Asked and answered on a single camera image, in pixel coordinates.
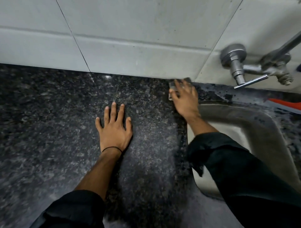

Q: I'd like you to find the person's left hand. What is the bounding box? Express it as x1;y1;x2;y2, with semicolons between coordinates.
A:
95;102;133;153

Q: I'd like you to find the person's right hand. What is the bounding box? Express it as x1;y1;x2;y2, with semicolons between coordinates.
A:
169;79;201;122

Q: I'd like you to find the grey scrub pad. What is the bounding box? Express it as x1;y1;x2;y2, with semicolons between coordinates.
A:
168;77;192;101

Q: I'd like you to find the person's left forearm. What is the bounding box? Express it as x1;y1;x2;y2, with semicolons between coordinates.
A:
30;149;123;228

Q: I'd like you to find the person's right forearm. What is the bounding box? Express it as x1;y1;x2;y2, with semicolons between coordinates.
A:
186;115;301;228

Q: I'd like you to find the black wrist band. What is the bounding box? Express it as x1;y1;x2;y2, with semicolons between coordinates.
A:
102;146;123;154

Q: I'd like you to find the grey kitchen sink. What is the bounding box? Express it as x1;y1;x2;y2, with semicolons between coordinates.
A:
187;103;301;200

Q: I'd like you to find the red plastic object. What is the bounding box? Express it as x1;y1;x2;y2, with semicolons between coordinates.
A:
265;98;301;115

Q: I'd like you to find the metal wall tap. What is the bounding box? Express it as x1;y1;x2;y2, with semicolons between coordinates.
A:
220;31;301;90

